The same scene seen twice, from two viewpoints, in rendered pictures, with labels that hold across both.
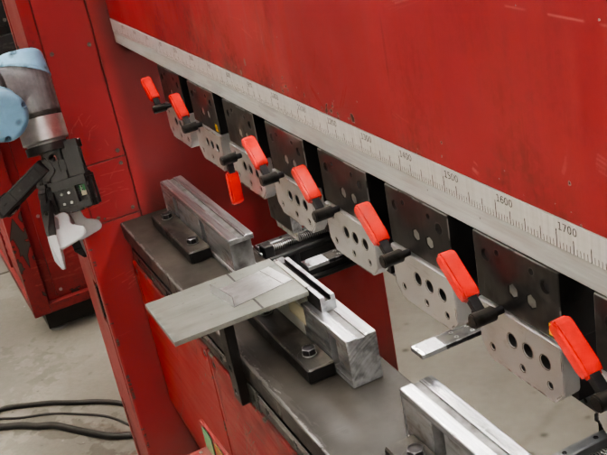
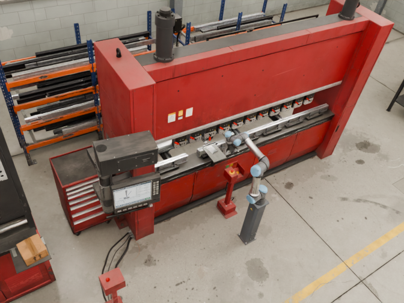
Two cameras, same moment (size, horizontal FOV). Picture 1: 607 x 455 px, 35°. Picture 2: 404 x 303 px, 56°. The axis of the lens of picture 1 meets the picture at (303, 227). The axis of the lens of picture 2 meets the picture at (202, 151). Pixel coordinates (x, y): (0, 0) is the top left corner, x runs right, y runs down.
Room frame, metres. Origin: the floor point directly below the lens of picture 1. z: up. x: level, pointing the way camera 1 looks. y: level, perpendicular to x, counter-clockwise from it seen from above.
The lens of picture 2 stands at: (2.61, 3.29, 4.17)
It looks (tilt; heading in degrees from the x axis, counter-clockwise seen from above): 44 degrees down; 255
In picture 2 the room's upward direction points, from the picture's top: 8 degrees clockwise
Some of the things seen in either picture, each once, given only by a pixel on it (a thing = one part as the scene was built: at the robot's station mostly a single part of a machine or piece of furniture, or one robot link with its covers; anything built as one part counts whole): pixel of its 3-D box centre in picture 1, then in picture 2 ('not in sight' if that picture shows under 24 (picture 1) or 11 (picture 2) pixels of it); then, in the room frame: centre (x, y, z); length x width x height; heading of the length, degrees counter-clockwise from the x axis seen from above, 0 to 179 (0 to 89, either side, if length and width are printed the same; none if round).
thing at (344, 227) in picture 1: (371, 203); (235, 121); (1.29, -0.10, 1.26); 0.15 x 0.09 x 0.17; 21
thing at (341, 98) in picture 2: not in sight; (331, 85); (-0.41, -0.96, 1.15); 0.85 x 0.25 x 2.30; 111
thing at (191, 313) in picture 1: (225, 300); (214, 153); (1.59, 0.17, 1.00); 0.26 x 0.18 x 0.01; 111
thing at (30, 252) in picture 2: not in sight; (29, 250); (3.53, 1.32, 1.04); 0.30 x 0.26 x 0.12; 23
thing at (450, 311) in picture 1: (447, 246); (249, 116); (1.11, -0.18, 1.26); 0.15 x 0.09 x 0.17; 21
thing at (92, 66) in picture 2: not in sight; (89, 88); (3.11, -1.40, 0.87); 2.20 x 0.50 x 1.75; 23
